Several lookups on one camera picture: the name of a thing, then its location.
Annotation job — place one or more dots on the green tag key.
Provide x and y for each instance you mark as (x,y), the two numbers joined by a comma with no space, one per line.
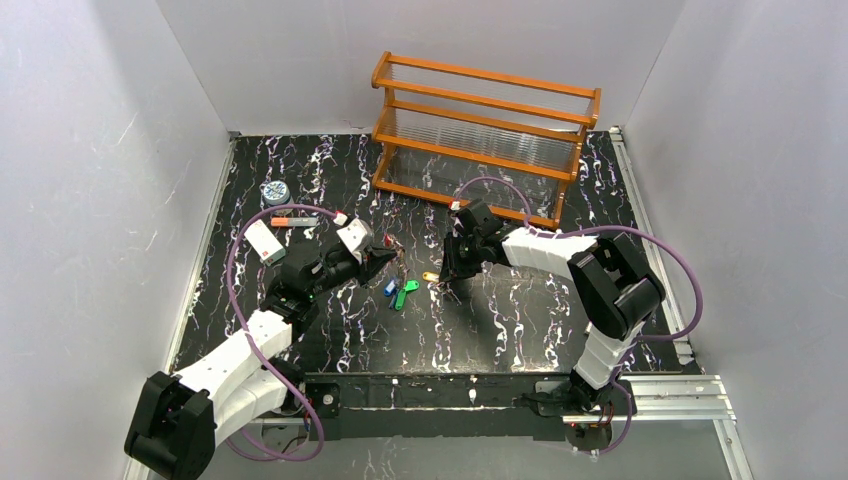
(400,299)

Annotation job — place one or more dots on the yellow tag key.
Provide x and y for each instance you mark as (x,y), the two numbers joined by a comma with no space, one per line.
(432,277)

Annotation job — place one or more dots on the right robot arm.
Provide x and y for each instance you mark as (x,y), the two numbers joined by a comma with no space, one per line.
(618,290)

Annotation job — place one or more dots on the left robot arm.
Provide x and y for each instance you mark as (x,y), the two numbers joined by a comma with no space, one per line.
(181,418)

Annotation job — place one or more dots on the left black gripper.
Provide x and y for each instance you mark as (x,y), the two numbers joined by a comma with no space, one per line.
(365,263)

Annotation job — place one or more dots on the orange grey marker pen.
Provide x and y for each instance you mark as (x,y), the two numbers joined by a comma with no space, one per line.
(294,222)

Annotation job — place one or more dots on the white card box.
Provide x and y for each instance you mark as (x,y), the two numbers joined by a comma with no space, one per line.
(264,243)

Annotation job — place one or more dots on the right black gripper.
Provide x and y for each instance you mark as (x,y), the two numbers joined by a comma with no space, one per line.
(454,250)

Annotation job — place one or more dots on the blue tag key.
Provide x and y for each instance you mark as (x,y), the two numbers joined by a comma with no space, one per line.
(391,288)

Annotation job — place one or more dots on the blue white round jar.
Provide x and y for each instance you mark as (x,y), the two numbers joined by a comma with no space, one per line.
(275,193)

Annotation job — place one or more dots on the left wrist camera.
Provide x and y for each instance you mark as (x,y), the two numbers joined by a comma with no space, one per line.
(354,234)

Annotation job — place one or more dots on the orange wooden shelf rack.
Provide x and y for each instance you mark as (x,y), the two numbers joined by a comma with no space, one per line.
(506,123)

